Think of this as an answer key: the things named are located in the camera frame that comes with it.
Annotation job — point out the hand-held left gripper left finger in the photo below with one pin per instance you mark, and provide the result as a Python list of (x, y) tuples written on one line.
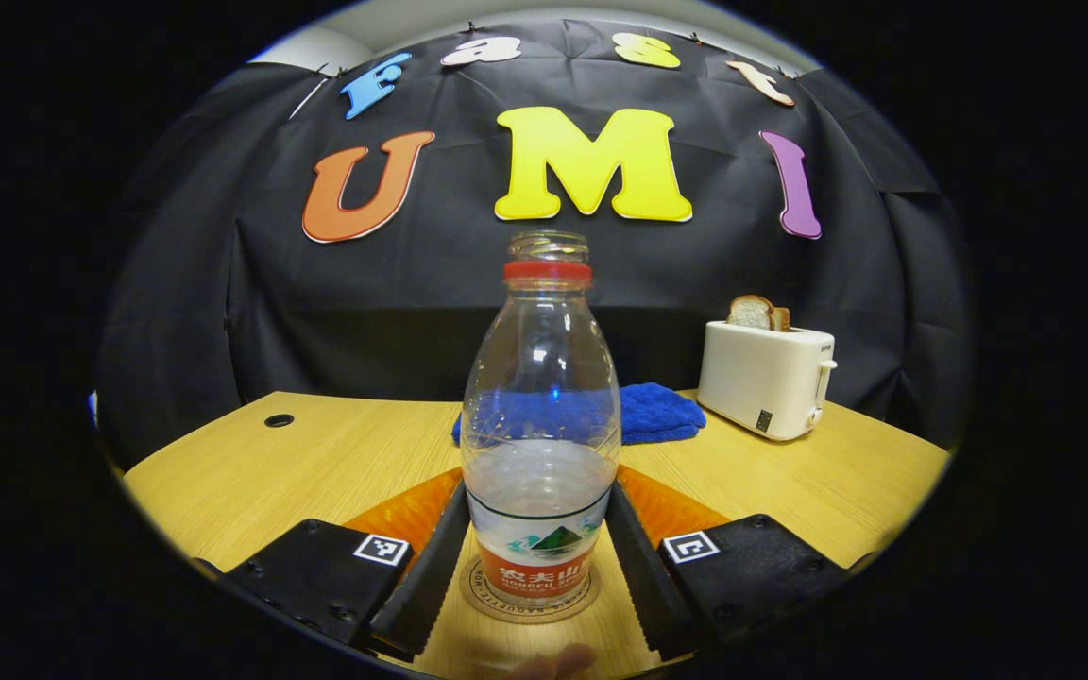
[(431, 581)]

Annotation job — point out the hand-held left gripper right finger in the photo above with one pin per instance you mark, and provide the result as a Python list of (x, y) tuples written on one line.
[(638, 581)]

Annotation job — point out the round brown coaster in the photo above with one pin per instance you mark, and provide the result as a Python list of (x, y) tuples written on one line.
[(530, 614)]

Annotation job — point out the clear plastic water bottle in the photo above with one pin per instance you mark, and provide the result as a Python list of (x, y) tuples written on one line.
[(539, 472)]

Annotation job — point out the blue folded towel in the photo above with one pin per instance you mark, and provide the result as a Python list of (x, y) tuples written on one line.
[(662, 416)]

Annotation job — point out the white toaster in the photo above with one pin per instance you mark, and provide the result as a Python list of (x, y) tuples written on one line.
[(761, 378)]

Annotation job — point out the large toast bread slice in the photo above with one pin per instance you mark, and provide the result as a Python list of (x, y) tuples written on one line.
[(750, 313)]

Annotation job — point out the black backdrop cloth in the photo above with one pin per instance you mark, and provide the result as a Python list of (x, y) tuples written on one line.
[(317, 312)]

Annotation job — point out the small toast bread slice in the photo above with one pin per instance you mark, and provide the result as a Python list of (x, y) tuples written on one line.
[(781, 319)]

